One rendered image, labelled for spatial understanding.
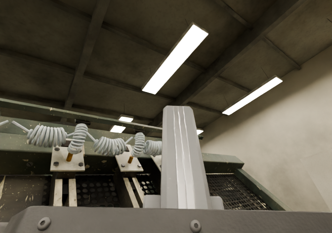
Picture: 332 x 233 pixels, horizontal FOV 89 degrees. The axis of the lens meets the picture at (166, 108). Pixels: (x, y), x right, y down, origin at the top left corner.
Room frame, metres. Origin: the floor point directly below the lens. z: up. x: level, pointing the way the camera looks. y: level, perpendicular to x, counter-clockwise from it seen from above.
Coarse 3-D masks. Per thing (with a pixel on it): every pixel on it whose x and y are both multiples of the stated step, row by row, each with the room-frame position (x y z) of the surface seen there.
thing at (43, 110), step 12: (12, 108) 0.37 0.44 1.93; (24, 108) 0.39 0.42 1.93; (36, 108) 0.40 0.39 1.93; (48, 108) 0.42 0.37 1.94; (84, 120) 0.51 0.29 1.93; (96, 120) 0.53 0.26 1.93; (108, 120) 0.55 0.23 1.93; (120, 120) 0.59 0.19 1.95; (36, 132) 0.44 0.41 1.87; (48, 132) 0.43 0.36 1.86; (60, 132) 0.45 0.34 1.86; (156, 132) 0.72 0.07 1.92; (36, 144) 0.44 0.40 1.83; (60, 144) 0.47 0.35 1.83; (96, 144) 0.57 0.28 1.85; (108, 144) 0.60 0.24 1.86; (120, 144) 0.63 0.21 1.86; (144, 144) 0.69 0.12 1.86; (156, 144) 0.70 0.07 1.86
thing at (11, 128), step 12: (0, 120) 0.72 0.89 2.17; (12, 120) 0.75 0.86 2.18; (24, 120) 0.78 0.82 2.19; (0, 132) 0.73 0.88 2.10; (12, 132) 0.76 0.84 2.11; (24, 132) 0.79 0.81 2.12; (72, 132) 0.96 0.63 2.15; (96, 132) 1.06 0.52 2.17; (108, 132) 1.12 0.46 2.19; (132, 144) 1.25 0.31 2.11
